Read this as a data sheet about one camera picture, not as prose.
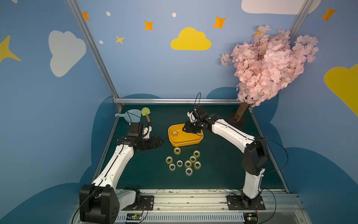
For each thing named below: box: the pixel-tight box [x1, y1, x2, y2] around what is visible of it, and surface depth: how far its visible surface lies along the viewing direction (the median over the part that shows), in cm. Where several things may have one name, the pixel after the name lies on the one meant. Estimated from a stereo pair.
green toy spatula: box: [141, 106, 151, 123], surface depth 121 cm
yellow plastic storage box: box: [167, 123, 204, 147], surface depth 100 cm
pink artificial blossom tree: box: [220, 24, 319, 122], surface depth 71 cm
